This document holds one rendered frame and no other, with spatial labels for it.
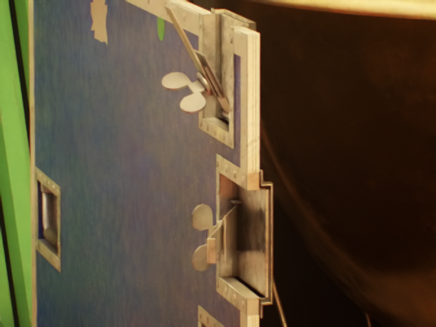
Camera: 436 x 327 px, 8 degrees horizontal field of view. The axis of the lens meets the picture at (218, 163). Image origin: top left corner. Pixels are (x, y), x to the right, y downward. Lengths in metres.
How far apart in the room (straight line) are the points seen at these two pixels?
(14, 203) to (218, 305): 2.14
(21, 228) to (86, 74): 1.60
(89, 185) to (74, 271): 0.15
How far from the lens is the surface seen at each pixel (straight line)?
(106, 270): 3.15
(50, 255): 3.46
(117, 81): 3.06
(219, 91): 2.63
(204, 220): 2.60
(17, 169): 4.81
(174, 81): 2.65
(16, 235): 4.80
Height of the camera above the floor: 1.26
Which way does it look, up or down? 9 degrees down
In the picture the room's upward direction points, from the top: straight up
